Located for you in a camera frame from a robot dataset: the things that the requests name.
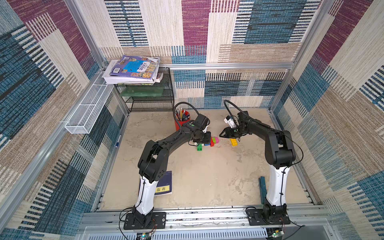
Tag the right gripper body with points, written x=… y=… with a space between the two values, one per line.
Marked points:
x=232 y=130

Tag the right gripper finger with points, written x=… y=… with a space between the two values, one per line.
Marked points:
x=226 y=136
x=226 y=131

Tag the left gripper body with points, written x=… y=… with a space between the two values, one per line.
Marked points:
x=205 y=138

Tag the yellow lego brick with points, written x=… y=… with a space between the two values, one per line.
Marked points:
x=234 y=142

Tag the dark green lego brick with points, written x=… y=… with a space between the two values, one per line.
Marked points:
x=199 y=147

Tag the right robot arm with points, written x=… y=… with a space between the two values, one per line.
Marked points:
x=279 y=154

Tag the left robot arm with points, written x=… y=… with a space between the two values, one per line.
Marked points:
x=153 y=163

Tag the red pencil cup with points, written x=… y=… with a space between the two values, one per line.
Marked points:
x=181 y=123

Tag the pencils in cup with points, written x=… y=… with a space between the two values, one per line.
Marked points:
x=182 y=115

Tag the dark blue notebook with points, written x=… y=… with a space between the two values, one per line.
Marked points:
x=165 y=185

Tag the teal stapler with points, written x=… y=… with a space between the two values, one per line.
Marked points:
x=263 y=189

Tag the green tray on shelf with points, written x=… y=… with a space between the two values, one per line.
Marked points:
x=142 y=92

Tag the stack of books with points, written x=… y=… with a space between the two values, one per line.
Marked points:
x=133 y=70

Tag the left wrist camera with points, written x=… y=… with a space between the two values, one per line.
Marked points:
x=205 y=129

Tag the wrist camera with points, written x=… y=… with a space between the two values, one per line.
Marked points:
x=205 y=129
x=230 y=121

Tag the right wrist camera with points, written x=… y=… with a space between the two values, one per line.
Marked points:
x=230 y=121

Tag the black wire shelf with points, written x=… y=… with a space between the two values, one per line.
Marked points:
x=156 y=97

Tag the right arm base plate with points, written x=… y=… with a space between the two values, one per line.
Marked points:
x=275 y=216

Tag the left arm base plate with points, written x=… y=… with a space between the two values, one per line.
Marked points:
x=137 y=221

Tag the white wire basket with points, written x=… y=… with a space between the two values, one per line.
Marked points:
x=88 y=111

